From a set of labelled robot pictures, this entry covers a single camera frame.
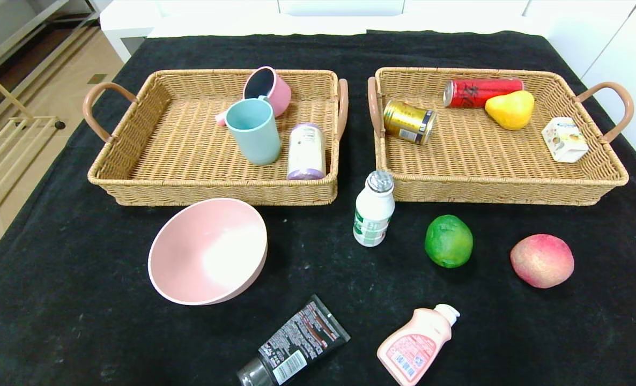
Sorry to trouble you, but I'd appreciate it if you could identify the white milk drink bottle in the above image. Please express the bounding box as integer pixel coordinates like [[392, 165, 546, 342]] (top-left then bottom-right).
[[353, 170, 396, 247]]

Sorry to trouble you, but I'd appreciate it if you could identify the green lime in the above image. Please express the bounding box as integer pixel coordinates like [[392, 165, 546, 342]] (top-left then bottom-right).
[[424, 214, 474, 269]]

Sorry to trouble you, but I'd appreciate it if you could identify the pink lotion bottle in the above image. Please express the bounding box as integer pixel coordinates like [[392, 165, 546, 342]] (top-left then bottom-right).
[[376, 303, 461, 386]]

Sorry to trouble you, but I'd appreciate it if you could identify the red peach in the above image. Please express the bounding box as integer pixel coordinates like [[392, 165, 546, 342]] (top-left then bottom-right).
[[510, 234, 575, 289]]

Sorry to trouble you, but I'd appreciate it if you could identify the white bottle with purple base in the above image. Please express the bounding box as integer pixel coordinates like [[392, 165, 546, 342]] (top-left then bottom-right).
[[286, 123, 327, 181]]

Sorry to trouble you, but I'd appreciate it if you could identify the black tablecloth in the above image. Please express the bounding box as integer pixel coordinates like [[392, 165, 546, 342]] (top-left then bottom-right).
[[0, 29, 636, 386]]

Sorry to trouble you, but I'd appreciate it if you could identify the teal plastic cup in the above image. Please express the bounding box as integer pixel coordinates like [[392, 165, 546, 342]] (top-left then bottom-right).
[[225, 98, 282, 166]]

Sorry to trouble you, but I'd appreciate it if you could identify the pink mug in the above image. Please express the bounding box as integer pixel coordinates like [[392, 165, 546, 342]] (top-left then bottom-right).
[[215, 66, 292, 127]]

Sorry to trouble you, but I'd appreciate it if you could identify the gold drink can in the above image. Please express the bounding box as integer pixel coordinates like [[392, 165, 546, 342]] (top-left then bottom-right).
[[383, 100, 437, 145]]

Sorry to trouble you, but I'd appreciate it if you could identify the pink bowl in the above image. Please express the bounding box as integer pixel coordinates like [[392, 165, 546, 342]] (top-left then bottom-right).
[[147, 198, 268, 306]]

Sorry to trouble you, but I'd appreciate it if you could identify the black cosmetic tube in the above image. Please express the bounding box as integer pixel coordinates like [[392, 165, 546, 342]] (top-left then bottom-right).
[[236, 294, 351, 386]]

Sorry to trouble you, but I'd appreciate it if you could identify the red soda can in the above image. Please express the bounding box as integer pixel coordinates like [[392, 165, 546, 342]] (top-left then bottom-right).
[[443, 78, 524, 109]]

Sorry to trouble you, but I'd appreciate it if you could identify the white table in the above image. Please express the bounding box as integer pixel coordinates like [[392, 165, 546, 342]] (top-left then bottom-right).
[[99, 0, 544, 62]]

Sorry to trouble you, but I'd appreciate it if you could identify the yellow pear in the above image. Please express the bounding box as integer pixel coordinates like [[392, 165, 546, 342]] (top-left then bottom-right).
[[484, 90, 535, 131]]

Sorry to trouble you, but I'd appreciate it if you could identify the small white carton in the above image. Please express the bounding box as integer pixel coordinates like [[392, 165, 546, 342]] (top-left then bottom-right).
[[542, 117, 589, 163]]

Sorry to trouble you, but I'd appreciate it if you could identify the gray metal shelf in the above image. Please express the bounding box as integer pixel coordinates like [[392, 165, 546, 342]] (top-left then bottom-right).
[[0, 0, 100, 73]]

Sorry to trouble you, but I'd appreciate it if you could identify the wicker basket with handles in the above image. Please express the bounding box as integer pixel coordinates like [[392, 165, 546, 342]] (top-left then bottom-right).
[[367, 66, 635, 206], [82, 69, 349, 207]]

